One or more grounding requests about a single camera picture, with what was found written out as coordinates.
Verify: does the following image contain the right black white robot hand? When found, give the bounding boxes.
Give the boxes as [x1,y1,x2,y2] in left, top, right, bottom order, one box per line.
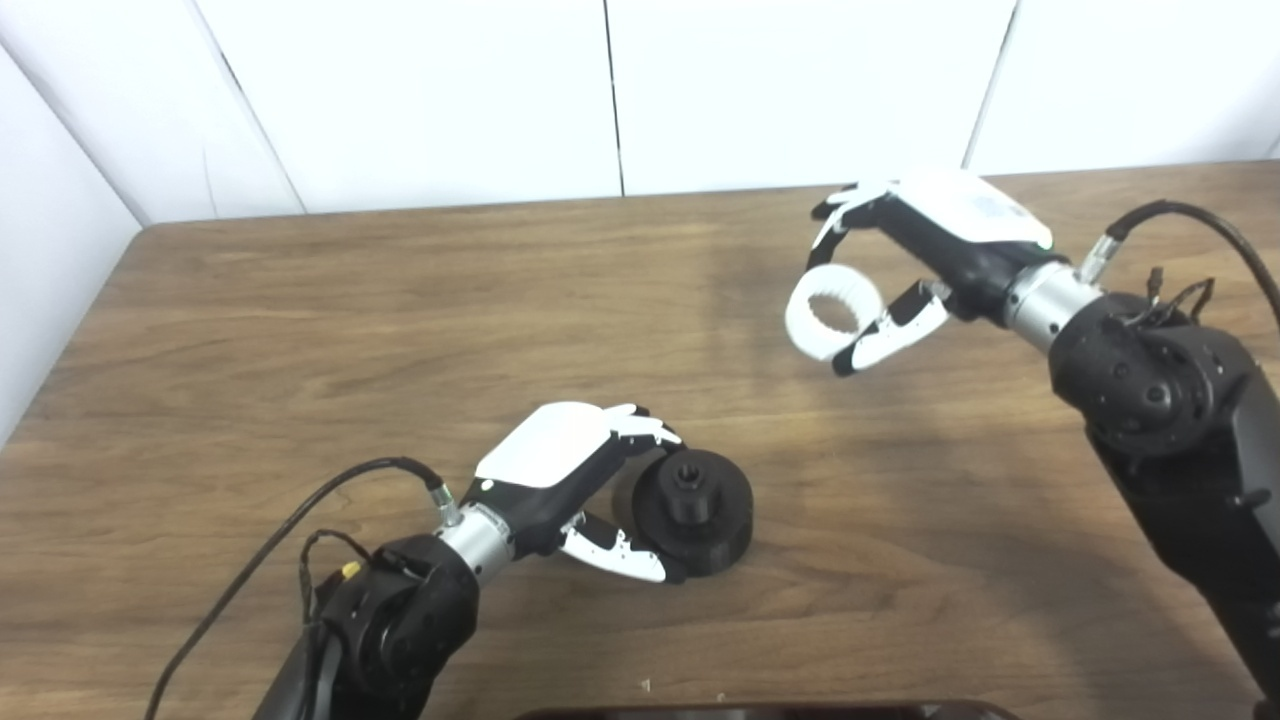
[808,172,1069,378]

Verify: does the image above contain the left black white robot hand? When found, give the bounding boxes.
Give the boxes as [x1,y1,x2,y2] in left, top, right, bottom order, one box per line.
[462,402,686,585]

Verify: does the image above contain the round black plastic part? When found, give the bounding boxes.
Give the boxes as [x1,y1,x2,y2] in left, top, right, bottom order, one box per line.
[612,449,755,577]

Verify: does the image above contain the white toothed ring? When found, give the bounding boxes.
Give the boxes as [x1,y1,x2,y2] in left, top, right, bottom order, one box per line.
[785,265,885,362]

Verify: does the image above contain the thin black wire bundle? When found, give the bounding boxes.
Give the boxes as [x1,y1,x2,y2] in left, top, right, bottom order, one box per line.
[1125,266,1216,331]

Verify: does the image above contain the thin wire with yellow connector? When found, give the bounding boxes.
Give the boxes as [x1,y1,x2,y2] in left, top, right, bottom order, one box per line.
[298,530,363,621]

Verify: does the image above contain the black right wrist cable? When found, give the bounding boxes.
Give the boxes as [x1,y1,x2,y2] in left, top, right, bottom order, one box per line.
[1078,200,1280,331]

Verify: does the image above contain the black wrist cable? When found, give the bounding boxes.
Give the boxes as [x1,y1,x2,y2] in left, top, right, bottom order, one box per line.
[145,457,463,720]
[1078,200,1280,331]

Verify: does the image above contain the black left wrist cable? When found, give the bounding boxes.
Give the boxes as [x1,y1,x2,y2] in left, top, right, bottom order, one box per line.
[145,457,463,720]

